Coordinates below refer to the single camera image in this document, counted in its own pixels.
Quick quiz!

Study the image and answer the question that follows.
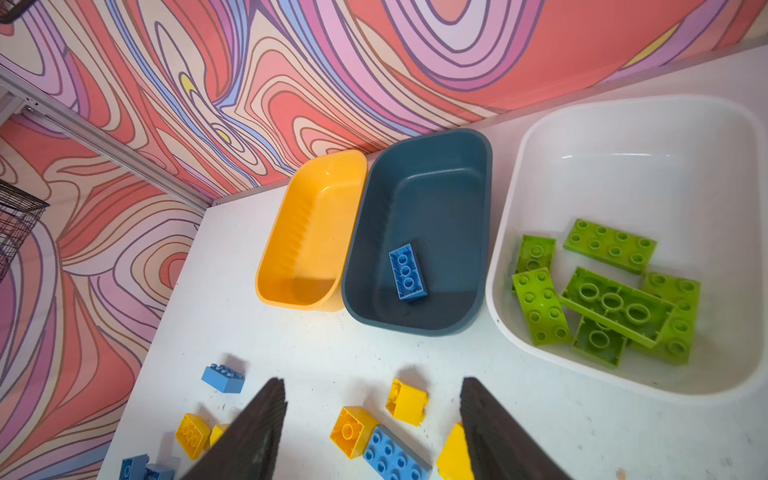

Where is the yellow sloped lego piece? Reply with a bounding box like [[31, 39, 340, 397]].
[[209, 424, 229, 448]]

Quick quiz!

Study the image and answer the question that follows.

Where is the white plastic bin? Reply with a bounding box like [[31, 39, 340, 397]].
[[486, 95, 767, 401]]

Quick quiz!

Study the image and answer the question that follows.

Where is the yellow lego cube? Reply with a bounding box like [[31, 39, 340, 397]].
[[436, 422, 475, 480], [385, 378, 429, 426]]

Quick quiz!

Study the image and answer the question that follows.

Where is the dark teal plastic bin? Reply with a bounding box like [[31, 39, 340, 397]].
[[342, 129, 493, 336]]

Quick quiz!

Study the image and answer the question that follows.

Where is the green lego brick lowest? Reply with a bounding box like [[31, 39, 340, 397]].
[[571, 316, 627, 368]]

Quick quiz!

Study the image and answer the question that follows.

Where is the small blue lego brick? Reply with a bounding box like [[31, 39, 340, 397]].
[[118, 454, 175, 480]]

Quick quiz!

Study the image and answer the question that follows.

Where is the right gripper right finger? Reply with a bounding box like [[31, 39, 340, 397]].
[[460, 377, 569, 479]]

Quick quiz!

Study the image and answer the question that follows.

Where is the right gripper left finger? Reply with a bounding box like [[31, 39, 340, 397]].
[[183, 377, 288, 480]]

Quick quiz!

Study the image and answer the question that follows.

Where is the yellow plastic bin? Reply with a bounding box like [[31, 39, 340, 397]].
[[255, 150, 368, 312]]

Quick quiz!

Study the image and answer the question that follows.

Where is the yellow flat lego brick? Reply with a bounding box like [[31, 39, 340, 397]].
[[175, 413, 211, 460]]

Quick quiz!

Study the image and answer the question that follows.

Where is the yellow small lego brick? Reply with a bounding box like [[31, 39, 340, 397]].
[[330, 406, 380, 459]]

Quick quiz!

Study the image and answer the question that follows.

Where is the green lego brick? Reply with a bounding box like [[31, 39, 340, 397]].
[[512, 267, 573, 346], [559, 267, 675, 348], [627, 271, 701, 365], [515, 235, 556, 273], [563, 218, 658, 275]]

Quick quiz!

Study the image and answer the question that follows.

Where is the yellow lego cube right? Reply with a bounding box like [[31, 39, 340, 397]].
[[436, 422, 475, 480]]

